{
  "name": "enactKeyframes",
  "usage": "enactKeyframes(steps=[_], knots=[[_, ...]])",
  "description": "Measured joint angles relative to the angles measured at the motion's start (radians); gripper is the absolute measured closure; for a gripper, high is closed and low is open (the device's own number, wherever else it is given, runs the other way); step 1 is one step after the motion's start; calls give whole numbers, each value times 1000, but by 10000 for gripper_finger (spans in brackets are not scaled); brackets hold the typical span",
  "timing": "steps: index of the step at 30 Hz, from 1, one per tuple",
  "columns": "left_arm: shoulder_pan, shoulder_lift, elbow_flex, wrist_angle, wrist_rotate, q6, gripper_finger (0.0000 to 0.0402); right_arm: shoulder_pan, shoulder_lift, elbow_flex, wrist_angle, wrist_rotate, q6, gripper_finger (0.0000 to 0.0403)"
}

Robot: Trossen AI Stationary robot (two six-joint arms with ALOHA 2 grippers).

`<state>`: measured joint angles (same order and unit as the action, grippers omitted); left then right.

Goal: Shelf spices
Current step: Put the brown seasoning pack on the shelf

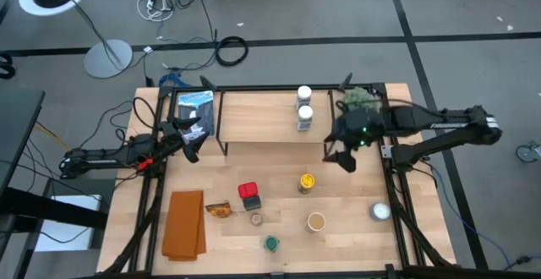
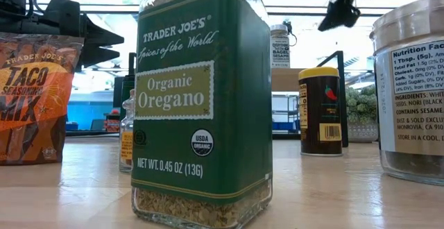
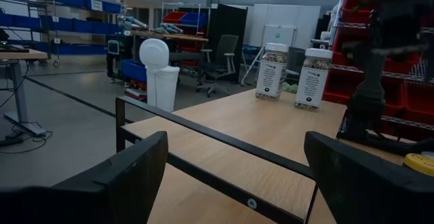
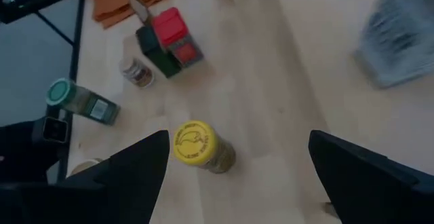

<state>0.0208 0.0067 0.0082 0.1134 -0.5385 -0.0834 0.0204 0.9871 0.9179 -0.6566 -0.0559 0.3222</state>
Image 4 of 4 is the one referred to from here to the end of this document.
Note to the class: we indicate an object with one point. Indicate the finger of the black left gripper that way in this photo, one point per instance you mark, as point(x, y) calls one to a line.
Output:
point(137, 5)

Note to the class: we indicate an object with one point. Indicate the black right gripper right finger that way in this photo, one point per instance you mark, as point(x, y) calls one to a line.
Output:
point(373, 190)

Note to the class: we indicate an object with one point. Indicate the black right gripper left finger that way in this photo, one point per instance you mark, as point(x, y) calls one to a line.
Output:
point(135, 183)

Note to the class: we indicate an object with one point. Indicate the taco seasoning mix packet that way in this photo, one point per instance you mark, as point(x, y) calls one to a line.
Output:
point(169, 27)

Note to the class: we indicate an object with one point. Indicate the small cork-topped glass jar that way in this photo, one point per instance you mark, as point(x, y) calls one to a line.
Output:
point(137, 74)

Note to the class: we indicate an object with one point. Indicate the yellow-lid chili spice jar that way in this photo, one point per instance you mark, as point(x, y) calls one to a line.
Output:
point(195, 142)

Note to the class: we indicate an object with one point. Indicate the orange folded cloth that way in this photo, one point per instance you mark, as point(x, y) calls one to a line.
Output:
point(112, 0)

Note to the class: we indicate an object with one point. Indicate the green-label oregano spice jar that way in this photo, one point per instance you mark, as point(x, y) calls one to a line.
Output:
point(88, 105)

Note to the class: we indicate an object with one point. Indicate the table-level camera box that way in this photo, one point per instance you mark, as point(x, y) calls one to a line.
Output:
point(54, 129)

